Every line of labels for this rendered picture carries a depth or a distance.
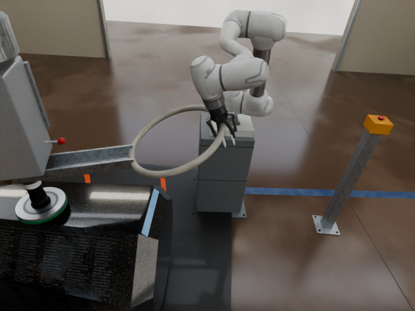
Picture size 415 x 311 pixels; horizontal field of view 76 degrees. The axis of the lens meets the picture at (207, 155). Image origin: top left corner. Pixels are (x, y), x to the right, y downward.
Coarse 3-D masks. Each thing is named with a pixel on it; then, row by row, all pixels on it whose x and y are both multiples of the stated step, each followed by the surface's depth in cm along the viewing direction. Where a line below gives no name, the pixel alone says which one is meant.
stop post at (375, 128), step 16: (368, 128) 175; (384, 128) 170; (368, 144) 180; (352, 160) 195; (368, 160) 188; (352, 176) 198; (336, 192) 215; (336, 208) 218; (320, 224) 237; (336, 224) 238
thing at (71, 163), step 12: (132, 144) 129; (60, 156) 122; (72, 156) 123; (84, 156) 125; (96, 156) 127; (108, 156) 128; (120, 156) 128; (60, 168) 113; (72, 168) 115; (84, 168) 116; (96, 168) 118; (108, 168) 120; (120, 168) 121; (12, 180) 110; (24, 180) 112; (36, 180) 113
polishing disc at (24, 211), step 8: (48, 192) 134; (56, 192) 134; (24, 200) 129; (56, 200) 130; (64, 200) 130; (16, 208) 125; (24, 208) 125; (32, 208) 125; (48, 208) 126; (56, 208) 126; (24, 216) 121; (32, 216) 122; (40, 216) 122; (48, 216) 122
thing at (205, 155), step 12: (180, 108) 141; (192, 108) 139; (204, 108) 134; (156, 120) 141; (144, 132) 138; (216, 144) 112; (132, 156) 125; (204, 156) 109; (144, 168) 116; (180, 168) 108; (192, 168) 109
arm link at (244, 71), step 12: (228, 24) 131; (228, 36) 124; (228, 48) 118; (240, 48) 111; (240, 60) 97; (252, 60) 95; (264, 60) 97; (228, 72) 97; (240, 72) 95; (252, 72) 94; (264, 72) 95; (228, 84) 99; (240, 84) 97; (252, 84) 97
